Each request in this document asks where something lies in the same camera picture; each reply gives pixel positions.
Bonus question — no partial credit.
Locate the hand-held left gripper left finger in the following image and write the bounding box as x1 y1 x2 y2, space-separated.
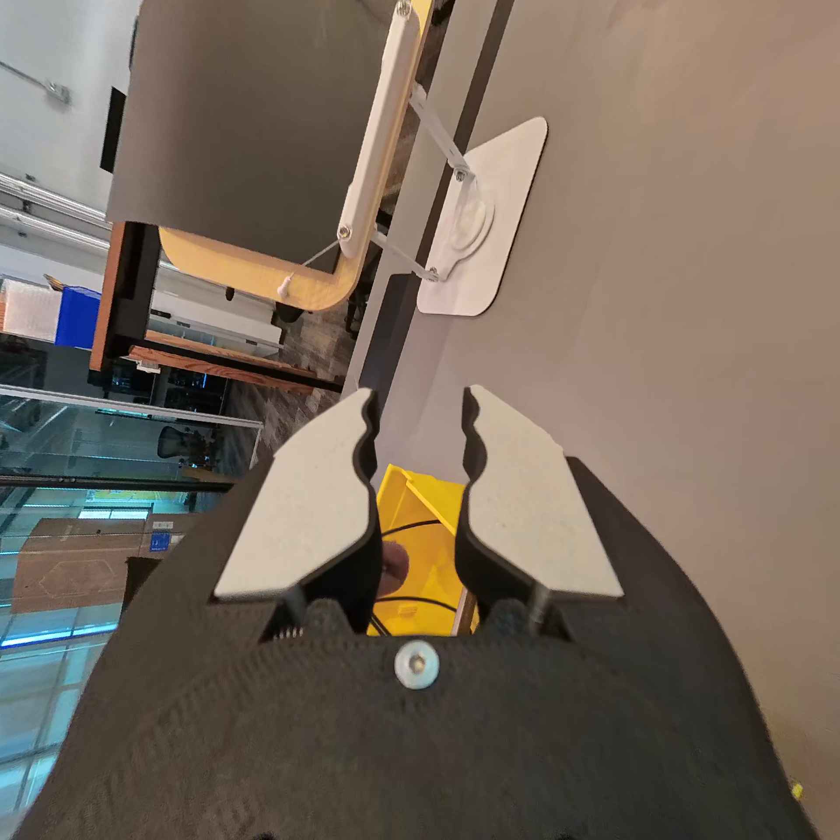
210 388 385 620

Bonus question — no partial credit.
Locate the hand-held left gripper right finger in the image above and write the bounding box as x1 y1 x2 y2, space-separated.
453 384 626 618

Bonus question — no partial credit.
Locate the yellow plastic bin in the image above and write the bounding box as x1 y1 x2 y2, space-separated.
372 462 476 640

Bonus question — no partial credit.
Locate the cardboard box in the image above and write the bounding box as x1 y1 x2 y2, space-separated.
11 516 161 618

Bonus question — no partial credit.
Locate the wooden topped desk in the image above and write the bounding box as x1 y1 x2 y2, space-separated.
90 217 345 391

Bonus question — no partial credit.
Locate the blue box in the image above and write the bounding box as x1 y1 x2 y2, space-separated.
53 285 103 350

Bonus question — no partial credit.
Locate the white storage box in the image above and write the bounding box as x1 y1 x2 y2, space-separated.
0 280 60 338

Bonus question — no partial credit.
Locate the white tablet stand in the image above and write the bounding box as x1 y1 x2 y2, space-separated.
105 0 437 313

